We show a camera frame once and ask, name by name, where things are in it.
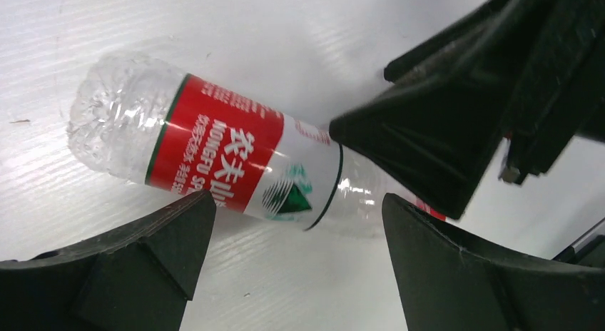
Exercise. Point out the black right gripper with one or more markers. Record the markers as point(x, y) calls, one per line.
point(560, 93)

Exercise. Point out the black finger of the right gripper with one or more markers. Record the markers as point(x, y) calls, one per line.
point(437, 136)

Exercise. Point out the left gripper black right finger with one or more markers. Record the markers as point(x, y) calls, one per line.
point(450, 279)

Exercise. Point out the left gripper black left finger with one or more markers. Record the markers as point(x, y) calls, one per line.
point(139, 276)

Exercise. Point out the red-blue label bottle red cap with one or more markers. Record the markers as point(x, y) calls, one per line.
point(144, 120)

